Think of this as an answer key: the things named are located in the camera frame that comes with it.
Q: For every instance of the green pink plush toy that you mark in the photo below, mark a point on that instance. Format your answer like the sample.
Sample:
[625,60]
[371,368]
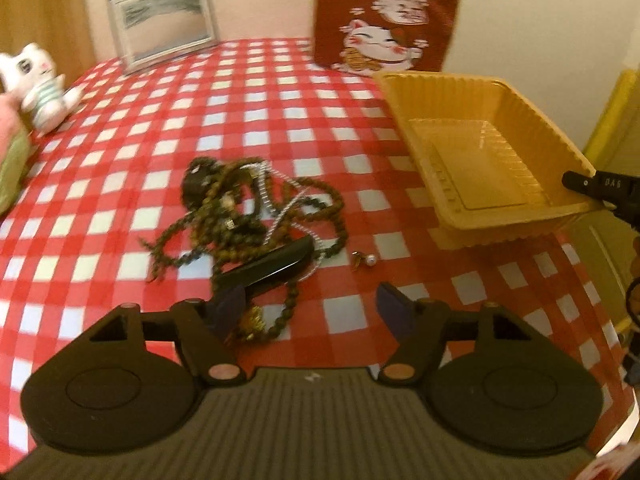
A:
[15,151]

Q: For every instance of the red lucky cat cloth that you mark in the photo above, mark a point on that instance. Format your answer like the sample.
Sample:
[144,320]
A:
[363,37]

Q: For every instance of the silver framed sand picture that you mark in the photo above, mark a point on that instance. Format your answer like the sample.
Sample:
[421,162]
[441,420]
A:
[149,32]

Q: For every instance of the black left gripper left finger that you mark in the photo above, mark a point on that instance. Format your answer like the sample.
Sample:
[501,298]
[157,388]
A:
[204,327]

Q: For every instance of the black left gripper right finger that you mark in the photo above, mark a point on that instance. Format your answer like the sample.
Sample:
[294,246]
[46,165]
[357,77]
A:
[418,327]

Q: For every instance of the red white checkered tablecloth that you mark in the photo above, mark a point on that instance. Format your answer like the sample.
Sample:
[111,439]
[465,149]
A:
[109,179]

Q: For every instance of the pearl drop earring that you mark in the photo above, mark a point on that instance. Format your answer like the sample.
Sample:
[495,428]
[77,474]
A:
[360,259]

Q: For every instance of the white plush cat toy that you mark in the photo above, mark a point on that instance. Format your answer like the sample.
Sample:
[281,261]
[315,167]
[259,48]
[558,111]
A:
[31,78]

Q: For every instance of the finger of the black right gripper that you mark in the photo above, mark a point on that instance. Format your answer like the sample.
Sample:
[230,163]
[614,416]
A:
[618,190]

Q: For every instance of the yellow plastic tray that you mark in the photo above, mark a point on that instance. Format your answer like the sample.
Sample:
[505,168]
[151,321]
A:
[491,162]

